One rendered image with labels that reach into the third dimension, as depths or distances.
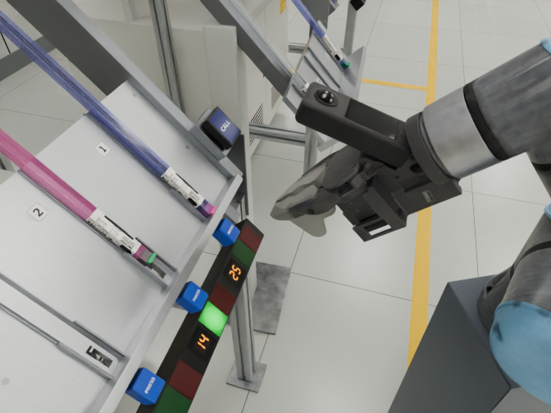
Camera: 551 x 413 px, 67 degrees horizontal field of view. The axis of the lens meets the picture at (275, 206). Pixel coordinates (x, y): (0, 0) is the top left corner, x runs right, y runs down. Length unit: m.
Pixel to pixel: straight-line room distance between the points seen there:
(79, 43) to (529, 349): 0.62
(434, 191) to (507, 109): 0.11
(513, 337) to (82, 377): 0.41
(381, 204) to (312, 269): 1.01
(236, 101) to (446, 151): 0.55
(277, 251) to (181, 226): 0.95
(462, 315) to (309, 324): 0.65
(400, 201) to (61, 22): 0.46
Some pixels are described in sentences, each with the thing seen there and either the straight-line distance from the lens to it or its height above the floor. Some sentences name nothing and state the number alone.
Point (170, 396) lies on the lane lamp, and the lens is 0.50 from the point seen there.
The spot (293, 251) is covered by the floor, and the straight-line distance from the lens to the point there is 1.47.
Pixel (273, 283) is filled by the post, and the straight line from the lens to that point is 1.37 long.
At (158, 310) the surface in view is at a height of 0.73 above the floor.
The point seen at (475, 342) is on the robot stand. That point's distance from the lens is 0.73.
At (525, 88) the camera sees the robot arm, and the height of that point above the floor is 0.96.
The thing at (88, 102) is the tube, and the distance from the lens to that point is 0.54.
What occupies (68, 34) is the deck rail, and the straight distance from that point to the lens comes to 0.63.
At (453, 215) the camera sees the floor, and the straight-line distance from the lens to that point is 1.73.
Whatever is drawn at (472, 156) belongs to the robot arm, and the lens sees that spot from 0.39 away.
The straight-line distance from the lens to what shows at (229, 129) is 0.60.
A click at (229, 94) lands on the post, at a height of 0.71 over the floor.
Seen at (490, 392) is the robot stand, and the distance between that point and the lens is 0.74.
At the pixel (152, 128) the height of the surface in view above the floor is 0.81.
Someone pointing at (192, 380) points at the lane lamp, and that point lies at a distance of 0.52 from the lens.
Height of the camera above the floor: 1.11
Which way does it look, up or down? 43 degrees down
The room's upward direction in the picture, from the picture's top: straight up
